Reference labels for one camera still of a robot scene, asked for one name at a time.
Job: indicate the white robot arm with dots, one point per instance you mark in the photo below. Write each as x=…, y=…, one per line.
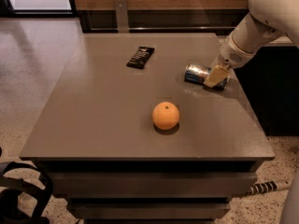
x=266, y=21

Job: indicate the black snack bar wrapper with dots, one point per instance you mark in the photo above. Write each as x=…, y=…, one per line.
x=140, y=58

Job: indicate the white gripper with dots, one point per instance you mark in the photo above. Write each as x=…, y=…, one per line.
x=232, y=56

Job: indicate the black white power strip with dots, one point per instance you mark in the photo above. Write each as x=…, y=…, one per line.
x=265, y=187

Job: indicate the blue silver redbull can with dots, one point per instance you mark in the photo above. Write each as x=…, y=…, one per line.
x=196, y=73

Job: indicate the orange fruit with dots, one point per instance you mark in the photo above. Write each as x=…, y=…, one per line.
x=165, y=116

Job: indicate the left metal wall bracket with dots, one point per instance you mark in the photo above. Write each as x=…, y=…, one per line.
x=121, y=12

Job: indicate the grey drawer cabinet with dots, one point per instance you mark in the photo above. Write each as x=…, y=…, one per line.
x=96, y=140

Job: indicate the black chair base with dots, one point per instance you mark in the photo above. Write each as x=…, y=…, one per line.
x=13, y=188

